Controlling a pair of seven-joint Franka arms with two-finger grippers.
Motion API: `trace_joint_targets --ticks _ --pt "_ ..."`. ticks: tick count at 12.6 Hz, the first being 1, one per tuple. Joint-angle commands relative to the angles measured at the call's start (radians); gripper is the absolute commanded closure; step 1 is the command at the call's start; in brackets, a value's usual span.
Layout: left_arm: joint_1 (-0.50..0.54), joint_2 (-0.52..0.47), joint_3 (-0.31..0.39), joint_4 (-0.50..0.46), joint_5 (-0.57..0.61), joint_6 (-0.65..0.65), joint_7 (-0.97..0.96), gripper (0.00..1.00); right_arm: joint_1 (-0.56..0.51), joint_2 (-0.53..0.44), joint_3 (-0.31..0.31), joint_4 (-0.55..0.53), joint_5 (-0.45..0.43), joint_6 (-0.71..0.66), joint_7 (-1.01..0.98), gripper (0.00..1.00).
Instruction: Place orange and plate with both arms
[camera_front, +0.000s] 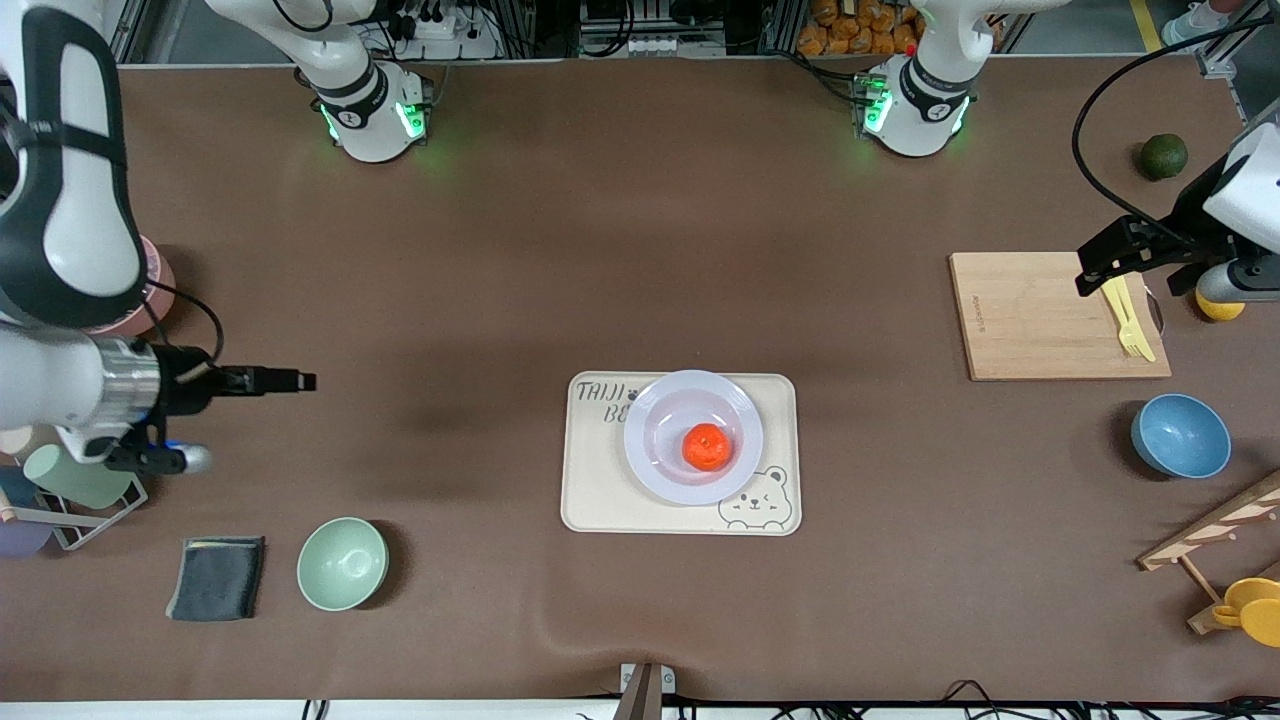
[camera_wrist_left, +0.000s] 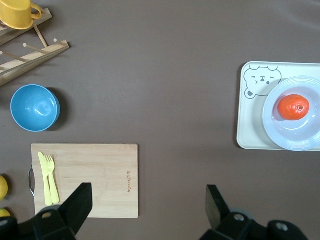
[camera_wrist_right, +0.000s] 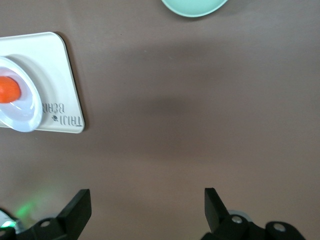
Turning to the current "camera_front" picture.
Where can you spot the dark green lime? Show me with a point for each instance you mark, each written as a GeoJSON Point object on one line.
{"type": "Point", "coordinates": [1164, 157]}

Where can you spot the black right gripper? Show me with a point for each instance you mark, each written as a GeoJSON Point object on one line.
{"type": "Point", "coordinates": [184, 386]}

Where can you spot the folded grey cloth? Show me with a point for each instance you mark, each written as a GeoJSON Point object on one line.
{"type": "Point", "coordinates": [215, 580]}

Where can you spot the orange fruit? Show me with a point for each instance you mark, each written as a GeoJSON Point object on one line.
{"type": "Point", "coordinates": [706, 447]}

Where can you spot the blue cup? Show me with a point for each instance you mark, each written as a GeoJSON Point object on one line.
{"type": "Point", "coordinates": [15, 488]}

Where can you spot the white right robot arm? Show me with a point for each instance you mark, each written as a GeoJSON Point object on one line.
{"type": "Point", "coordinates": [60, 200]}

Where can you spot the wooden drying rack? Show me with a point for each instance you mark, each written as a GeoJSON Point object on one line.
{"type": "Point", "coordinates": [1215, 525]}

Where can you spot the wooden cutting board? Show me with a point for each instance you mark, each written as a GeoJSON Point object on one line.
{"type": "Point", "coordinates": [1030, 320]}

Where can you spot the pile of orange buns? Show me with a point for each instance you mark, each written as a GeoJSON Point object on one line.
{"type": "Point", "coordinates": [850, 25]}

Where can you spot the pale lavender round plate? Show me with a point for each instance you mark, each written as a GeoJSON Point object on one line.
{"type": "Point", "coordinates": [660, 440]}

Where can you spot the pink bowl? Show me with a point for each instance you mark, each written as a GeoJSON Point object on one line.
{"type": "Point", "coordinates": [160, 290]}

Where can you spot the light sneaker shoe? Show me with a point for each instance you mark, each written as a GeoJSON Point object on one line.
{"type": "Point", "coordinates": [1195, 25]}

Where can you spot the beige cup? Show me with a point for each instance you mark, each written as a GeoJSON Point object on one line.
{"type": "Point", "coordinates": [15, 440]}

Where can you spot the green cup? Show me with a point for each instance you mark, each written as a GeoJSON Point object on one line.
{"type": "Point", "coordinates": [75, 480]}

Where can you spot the mint green bowl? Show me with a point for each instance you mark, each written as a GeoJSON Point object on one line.
{"type": "Point", "coordinates": [342, 565]}

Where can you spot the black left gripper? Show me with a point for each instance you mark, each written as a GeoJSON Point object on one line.
{"type": "Point", "coordinates": [1188, 226]}

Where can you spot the blue bowl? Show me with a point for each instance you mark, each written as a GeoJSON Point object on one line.
{"type": "Point", "coordinates": [1182, 436]}

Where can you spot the yellow plastic fork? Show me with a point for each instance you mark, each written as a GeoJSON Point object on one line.
{"type": "Point", "coordinates": [1128, 335]}

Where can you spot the yellow mug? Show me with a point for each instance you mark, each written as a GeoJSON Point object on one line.
{"type": "Point", "coordinates": [1258, 610]}

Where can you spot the cream bear print tray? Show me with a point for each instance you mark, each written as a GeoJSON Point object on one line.
{"type": "Point", "coordinates": [600, 480]}

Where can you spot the yellow lemon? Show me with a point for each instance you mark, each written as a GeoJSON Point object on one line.
{"type": "Point", "coordinates": [1222, 310]}

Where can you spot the white power strip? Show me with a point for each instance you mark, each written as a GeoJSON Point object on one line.
{"type": "Point", "coordinates": [450, 40]}

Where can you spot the purple cup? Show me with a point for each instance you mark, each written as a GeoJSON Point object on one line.
{"type": "Point", "coordinates": [20, 538]}

